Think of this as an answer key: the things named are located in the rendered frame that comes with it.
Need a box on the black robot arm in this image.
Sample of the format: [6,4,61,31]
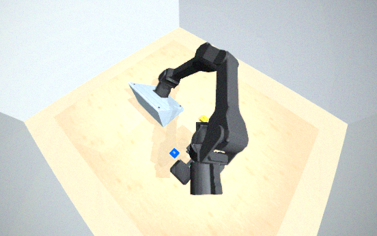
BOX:
[152,42,249,195]

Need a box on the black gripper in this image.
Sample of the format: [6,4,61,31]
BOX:
[169,145,197,185]

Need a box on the blue block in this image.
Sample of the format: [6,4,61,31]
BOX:
[169,148,180,159]

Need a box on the yellow block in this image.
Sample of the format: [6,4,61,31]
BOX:
[200,115,208,122]

